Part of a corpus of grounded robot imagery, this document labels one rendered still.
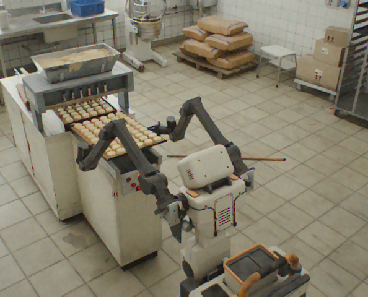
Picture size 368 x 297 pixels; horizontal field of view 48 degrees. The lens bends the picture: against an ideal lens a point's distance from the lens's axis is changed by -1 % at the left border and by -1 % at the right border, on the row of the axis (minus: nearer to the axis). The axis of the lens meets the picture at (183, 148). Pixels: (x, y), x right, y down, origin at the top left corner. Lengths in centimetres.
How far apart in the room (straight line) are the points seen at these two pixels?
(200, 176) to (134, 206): 101
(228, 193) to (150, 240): 123
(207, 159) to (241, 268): 49
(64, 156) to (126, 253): 84
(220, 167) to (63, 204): 180
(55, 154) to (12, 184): 109
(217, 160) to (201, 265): 56
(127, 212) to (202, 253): 81
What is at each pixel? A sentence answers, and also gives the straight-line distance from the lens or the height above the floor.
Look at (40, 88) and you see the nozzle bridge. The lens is 296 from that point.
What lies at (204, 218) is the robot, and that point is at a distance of 186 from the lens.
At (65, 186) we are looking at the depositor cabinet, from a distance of 331.
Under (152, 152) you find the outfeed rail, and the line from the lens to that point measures 265.
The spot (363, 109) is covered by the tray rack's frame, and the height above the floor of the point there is 15.
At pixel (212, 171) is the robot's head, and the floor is 126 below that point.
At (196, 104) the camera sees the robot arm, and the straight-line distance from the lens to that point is 224.
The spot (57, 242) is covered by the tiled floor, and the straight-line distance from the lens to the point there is 343.
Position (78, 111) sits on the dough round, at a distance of 318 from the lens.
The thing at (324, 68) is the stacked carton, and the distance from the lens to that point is 566.
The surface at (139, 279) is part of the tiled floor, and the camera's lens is 306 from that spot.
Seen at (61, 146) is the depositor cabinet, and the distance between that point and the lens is 313.
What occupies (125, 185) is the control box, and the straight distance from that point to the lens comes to 257.
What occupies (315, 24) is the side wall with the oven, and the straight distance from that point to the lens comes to 621.
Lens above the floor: 229
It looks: 31 degrees down
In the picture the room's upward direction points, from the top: 1 degrees clockwise
